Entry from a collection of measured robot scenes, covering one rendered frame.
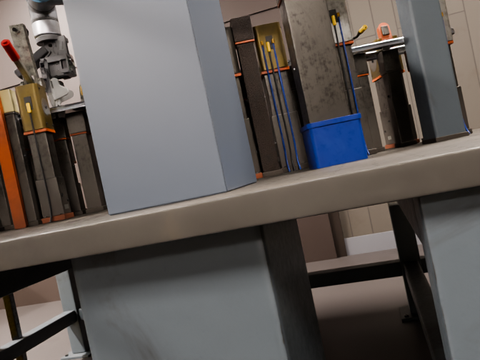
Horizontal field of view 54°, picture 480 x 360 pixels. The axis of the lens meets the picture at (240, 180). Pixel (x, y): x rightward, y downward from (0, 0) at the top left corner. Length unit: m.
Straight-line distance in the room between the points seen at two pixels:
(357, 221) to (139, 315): 2.80
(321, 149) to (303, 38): 0.28
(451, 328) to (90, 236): 0.44
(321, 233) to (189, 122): 2.75
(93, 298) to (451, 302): 0.49
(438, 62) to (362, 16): 2.35
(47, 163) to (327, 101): 0.71
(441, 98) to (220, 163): 0.62
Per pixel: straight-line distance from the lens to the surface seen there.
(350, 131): 0.96
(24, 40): 1.39
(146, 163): 0.74
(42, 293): 4.39
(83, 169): 1.41
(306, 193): 0.53
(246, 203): 0.55
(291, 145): 1.23
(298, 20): 1.11
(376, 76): 1.71
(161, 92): 0.73
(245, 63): 1.21
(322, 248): 3.42
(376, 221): 3.43
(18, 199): 1.36
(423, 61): 1.16
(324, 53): 1.10
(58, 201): 1.29
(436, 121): 1.15
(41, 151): 1.31
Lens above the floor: 0.72
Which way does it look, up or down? 1 degrees down
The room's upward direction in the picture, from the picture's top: 12 degrees counter-clockwise
